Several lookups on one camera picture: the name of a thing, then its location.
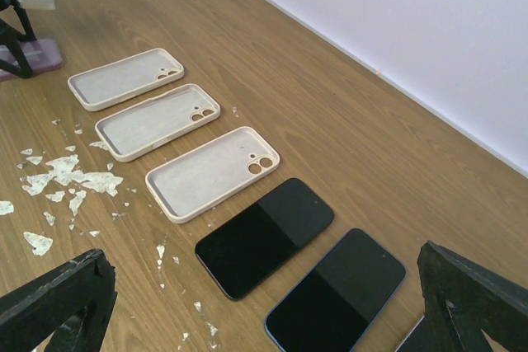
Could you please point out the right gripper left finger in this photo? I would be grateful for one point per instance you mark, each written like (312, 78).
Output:
(70, 307)

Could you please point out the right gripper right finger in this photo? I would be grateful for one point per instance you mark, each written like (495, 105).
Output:
(466, 303)

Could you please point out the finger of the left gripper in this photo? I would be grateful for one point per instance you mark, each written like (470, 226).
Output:
(22, 69)
(22, 18)

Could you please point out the purple phone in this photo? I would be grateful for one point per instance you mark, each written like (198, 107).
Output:
(43, 55)

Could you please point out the grey smartphone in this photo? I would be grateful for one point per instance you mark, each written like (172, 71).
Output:
(417, 340)

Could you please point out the beige phone with ring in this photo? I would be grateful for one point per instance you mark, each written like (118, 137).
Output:
(113, 83)

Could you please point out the blue smartphone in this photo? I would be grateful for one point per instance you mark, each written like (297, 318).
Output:
(333, 306)

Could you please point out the white phone face down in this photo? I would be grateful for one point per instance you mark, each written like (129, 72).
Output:
(148, 125)

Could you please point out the beige phone case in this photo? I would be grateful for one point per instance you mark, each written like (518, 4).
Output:
(197, 181)

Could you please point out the black smartphone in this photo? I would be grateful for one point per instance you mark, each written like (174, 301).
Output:
(253, 244)

